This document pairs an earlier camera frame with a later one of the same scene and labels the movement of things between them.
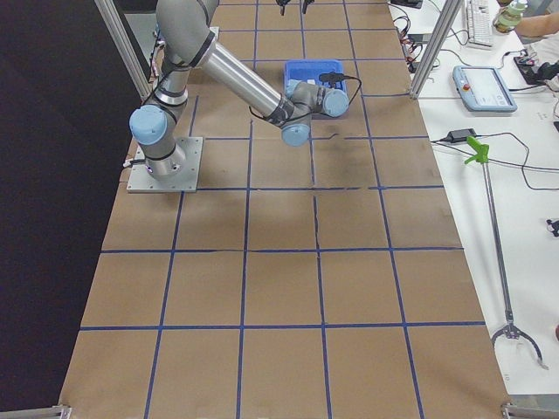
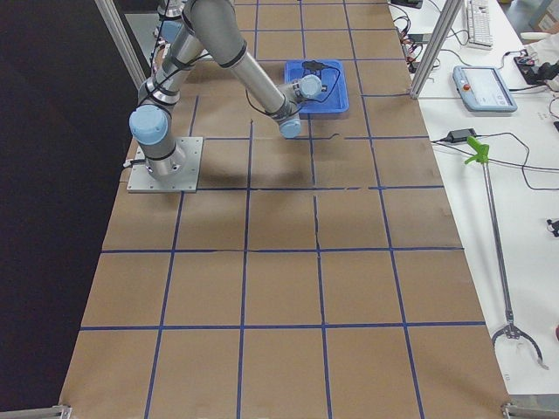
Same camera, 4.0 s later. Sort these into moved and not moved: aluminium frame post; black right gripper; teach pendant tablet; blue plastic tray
Moved: black right gripper
Not moved: teach pendant tablet; blue plastic tray; aluminium frame post
